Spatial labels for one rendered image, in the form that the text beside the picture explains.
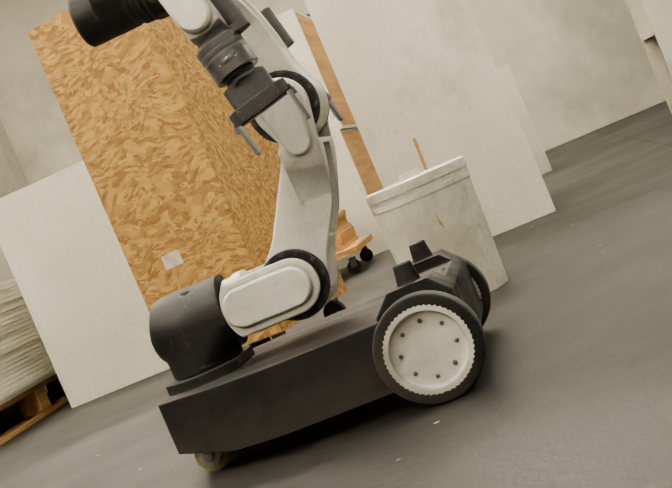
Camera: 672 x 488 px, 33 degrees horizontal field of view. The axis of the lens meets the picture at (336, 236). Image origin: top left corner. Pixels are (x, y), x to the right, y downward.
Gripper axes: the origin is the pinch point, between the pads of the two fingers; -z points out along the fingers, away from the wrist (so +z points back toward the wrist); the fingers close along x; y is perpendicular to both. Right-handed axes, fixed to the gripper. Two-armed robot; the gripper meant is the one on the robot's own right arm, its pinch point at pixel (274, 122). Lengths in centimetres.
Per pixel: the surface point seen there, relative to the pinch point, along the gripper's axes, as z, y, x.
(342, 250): -14, 365, -35
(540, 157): -34, 524, 87
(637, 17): -2, 454, 169
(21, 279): 54, 274, -146
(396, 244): -29, 113, 0
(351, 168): 22, 433, -10
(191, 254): 5, 142, -54
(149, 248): 15, 147, -65
